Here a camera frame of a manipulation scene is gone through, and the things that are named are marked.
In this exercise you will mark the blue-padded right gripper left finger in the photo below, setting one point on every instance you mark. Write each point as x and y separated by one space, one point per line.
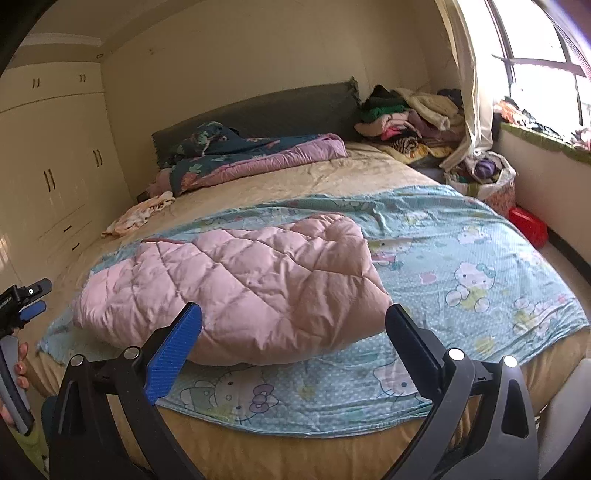
85 440

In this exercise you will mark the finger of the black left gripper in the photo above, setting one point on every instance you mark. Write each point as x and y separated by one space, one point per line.
31 311

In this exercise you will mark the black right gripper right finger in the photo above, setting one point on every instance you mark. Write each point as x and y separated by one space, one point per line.
481 424

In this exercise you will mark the pink quilted padded jacket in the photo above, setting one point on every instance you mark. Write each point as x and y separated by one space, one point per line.
274 295

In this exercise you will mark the bag with purple clothes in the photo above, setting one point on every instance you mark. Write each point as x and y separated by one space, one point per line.
487 177

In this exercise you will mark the pile of mixed clothes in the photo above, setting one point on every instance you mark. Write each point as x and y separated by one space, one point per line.
412 125

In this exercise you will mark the person's left hand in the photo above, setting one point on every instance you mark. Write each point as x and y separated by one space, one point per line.
13 396

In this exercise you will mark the cream wardrobe with drawers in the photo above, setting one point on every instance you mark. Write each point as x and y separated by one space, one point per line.
61 180

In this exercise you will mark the beige bed sheet mattress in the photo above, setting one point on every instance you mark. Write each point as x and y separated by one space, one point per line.
225 452

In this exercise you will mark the light blue cartoon sheet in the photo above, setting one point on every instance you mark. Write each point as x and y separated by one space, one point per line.
458 268

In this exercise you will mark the peach white small cloth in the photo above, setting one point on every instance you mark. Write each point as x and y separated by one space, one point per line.
138 215

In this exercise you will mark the red plastic box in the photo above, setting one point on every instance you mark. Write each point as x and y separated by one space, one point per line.
533 228

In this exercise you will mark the purple and teal floral quilt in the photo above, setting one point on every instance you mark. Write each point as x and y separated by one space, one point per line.
214 154

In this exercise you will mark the cluttered green windowsill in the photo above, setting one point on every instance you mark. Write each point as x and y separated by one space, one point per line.
507 116

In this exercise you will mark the cream window curtain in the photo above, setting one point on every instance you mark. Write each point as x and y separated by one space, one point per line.
477 108

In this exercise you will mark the dark green headboard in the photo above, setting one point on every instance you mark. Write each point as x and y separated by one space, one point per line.
328 108

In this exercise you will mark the window with dark frame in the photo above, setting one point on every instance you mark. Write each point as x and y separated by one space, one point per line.
529 61

